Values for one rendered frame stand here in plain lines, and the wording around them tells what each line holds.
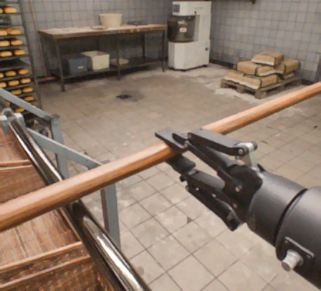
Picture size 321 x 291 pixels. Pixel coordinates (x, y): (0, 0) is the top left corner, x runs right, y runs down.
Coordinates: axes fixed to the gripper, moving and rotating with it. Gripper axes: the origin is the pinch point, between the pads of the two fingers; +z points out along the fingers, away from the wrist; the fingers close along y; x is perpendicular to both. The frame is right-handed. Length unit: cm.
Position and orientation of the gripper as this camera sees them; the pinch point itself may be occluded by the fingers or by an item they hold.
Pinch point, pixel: (174, 148)
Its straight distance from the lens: 45.0
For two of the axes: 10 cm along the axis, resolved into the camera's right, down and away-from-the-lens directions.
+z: -6.2, -3.4, 7.1
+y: 0.1, 9.0, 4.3
